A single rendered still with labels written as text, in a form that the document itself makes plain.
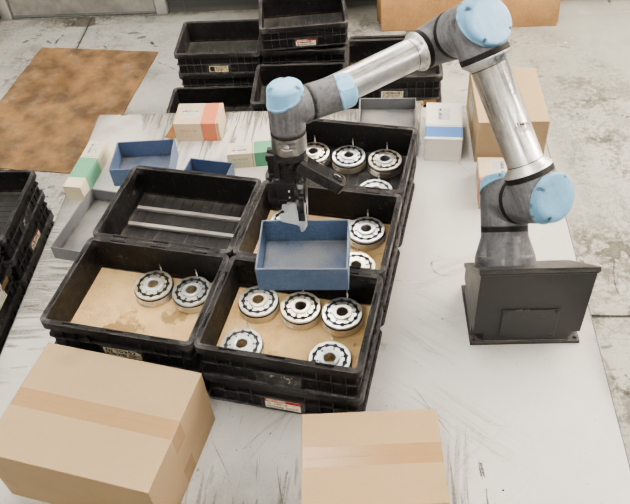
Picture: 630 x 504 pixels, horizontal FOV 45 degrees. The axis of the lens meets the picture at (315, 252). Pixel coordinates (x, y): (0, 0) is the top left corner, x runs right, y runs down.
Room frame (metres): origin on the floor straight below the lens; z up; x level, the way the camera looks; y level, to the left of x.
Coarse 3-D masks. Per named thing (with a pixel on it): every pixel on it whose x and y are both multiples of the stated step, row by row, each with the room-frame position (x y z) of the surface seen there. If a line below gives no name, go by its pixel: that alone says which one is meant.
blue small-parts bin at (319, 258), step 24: (264, 240) 1.22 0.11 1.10; (288, 240) 1.24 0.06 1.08; (312, 240) 1.23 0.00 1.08; (336, 240) 1.22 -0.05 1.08; (264, 264) 1.17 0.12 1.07; (288, 264) 1.16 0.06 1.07; (312, 264) 1.15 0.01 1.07; (336, 264) 1.15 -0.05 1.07; (264, 288) 1.10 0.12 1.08; (288, 288) 1.09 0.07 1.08; (312, 288) 1.08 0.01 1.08; (336, 288) 1.08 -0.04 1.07
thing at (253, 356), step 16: (240, 256) 1.34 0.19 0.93; (224, 272) 1.29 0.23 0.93; (352, 272) 1.25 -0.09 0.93; (208, 320) 1.14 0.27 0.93; (368, 320) 1.09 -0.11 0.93; (368, 336) 1.05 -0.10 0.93; (208, 352) 1.05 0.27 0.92; (224, 352) 1.04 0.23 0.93; (240, 352) 1.04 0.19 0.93; (256, 352) 1.03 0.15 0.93; (288, 368) 1.00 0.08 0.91; (304, 368) 0.98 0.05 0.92; (320, 368) 0.97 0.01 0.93; (336, 368) 0.97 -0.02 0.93; (352, 368) 0.96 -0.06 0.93
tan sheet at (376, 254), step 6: (270, 210) 1.61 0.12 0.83; (270, 216) 1.58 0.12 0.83; (312, 216) 1.57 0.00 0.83; (318, 216) 1.57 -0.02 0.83; (258, 240) 1.49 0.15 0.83; (384, 246) 1.42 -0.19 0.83; (360, 252) 1.41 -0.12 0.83; (366, 252) 1.41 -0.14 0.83; (372, 252) 1.40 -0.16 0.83; (378, 252) 1.40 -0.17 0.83; (372, 258) 1.38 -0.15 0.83; (378, 258) 1.38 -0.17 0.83; (378, 264) 1.36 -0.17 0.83
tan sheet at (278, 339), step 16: (240, 288) 1.32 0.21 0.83; (240, 320) 1.21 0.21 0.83; (272, 320) 1.20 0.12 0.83; (320, 320) 1.19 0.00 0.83; (224, 336) 1.16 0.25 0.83; (272, 336) 1.15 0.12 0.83; (288, 336) 1.15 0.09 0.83; (304, 336) 1.14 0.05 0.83; (320, 336) 1.14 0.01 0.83; (336, 336) 1.13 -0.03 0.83; (352, 336) 1.13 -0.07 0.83; (272, 352) 1.10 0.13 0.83; (288, 352) 1.10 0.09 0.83; (304, 352) 1.09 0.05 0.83; (352, 352) 1.08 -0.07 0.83
